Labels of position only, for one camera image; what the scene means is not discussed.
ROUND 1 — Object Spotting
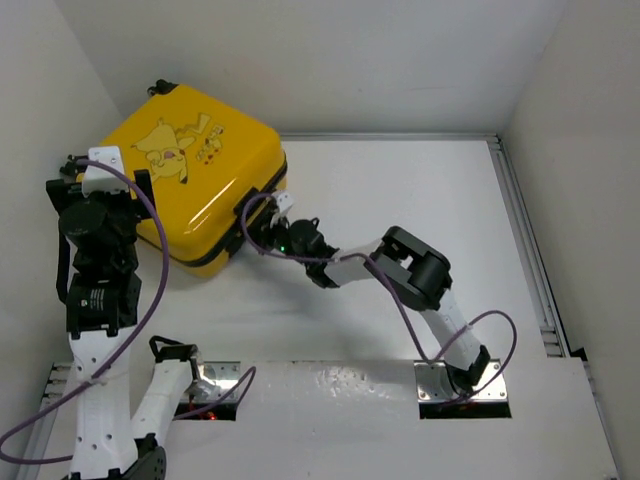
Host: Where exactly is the yellow suitcase with dark lining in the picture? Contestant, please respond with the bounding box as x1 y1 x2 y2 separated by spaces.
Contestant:
101 79 288 278

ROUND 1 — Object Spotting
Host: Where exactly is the purple cable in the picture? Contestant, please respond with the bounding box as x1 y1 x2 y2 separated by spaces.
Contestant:
239 192 518 404
0 158 258 466

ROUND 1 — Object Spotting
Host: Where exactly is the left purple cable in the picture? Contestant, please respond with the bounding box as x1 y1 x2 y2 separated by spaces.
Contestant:
0 158 258 466

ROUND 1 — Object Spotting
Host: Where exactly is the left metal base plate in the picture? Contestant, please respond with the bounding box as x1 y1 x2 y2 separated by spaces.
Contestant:
189 361 241 403

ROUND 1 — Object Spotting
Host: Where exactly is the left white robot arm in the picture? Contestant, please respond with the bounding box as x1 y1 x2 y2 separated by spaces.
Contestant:
46 161 198 479

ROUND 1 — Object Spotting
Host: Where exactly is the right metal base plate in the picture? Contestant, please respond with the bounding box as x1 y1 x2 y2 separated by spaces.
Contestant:
414 360 508 405

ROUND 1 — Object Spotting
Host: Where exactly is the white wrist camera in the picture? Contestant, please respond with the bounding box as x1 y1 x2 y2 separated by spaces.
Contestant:
272 190 294 218
81 146 129 198

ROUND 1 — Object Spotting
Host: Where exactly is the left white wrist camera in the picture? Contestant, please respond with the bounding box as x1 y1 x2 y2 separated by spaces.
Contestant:
81 146 129 198

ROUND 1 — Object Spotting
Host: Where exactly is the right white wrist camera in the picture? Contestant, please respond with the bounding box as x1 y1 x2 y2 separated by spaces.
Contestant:
272 190 294 218

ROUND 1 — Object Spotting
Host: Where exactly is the metal base plate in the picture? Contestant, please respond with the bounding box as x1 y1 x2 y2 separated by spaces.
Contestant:
189 361 241 403
414 360 508 405

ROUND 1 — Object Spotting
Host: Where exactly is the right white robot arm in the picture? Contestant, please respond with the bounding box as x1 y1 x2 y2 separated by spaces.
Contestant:
250 218 490 396

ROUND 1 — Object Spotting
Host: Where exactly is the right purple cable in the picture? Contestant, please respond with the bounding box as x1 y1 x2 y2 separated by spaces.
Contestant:
239 192 518 404

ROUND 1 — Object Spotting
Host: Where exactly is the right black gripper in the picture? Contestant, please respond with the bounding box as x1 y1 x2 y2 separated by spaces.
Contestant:
241 210 312 268

